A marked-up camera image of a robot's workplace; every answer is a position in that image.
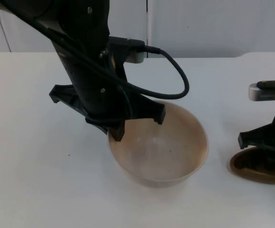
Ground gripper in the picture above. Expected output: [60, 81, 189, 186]
[237, 99, 275, 167]
[49, 41, 166, 143]

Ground pale wooden bowl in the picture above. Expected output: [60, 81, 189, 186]
[107, 99, 210, 189]

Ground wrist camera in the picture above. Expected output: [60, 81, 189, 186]
[108, 36, 146, 72]
[248, 80, 275, 102]

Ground coffee beans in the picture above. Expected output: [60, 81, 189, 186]
[238, 151, 275, 171]

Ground dark wooden cup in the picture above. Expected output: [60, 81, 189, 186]
[229, 146, 275, 186]

